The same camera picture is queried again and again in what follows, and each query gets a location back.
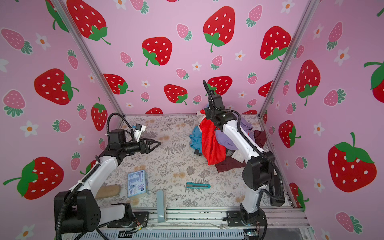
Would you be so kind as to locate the aluminium left corner post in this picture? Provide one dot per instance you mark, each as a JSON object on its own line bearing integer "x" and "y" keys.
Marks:
{"x": 78, "y": 38}

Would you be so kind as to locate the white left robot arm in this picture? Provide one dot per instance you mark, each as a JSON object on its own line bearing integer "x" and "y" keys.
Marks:
{"x": 76, "y": 210}

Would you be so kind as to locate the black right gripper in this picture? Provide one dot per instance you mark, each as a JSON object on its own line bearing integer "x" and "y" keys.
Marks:
{"x": 208, "y": 109}

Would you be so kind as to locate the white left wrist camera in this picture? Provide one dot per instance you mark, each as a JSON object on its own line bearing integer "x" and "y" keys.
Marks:
{"x": 138, "y": 129}

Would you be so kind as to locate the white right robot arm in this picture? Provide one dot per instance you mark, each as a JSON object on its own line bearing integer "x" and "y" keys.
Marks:
{"x": 261, "y": 174}

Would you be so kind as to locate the aluminium corner frame post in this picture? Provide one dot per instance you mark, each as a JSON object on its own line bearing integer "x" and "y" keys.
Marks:
{"x": 300, "y": 30}

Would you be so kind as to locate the blue white packet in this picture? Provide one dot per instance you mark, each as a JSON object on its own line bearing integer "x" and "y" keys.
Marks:
{"x": 137, "y": 184}

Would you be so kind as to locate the bright red cloth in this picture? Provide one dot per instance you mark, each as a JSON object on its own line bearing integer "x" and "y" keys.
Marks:
{"x": 212, "y": 150}

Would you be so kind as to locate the tan sponge block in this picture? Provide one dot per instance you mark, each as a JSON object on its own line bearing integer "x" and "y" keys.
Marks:
{"x": 108, "y": 192}

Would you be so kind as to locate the teal blue cloth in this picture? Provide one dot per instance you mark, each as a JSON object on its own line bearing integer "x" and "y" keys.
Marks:
{"x": 196, "y": 141}

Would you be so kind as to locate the light blue rectangular bar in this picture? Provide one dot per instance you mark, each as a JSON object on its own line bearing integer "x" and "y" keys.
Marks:
{"x": 161, "y": 206}

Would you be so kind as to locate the teal utility knife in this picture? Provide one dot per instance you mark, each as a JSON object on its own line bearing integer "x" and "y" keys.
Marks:
{"x": 190, "y": 185}

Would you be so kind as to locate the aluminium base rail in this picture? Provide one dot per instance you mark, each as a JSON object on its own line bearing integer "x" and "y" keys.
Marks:
{"x": 210, "y": 224}

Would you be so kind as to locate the lavender purple cloth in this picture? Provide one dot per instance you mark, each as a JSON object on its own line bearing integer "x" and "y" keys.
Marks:
{"x": 235, "y": 135}

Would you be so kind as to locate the dark maroon cloth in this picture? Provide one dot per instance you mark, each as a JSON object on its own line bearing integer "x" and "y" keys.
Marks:
{"x": 229, "y": 162}

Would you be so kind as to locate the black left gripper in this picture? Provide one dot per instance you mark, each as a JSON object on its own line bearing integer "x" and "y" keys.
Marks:
{"x": 141, "y": 146}

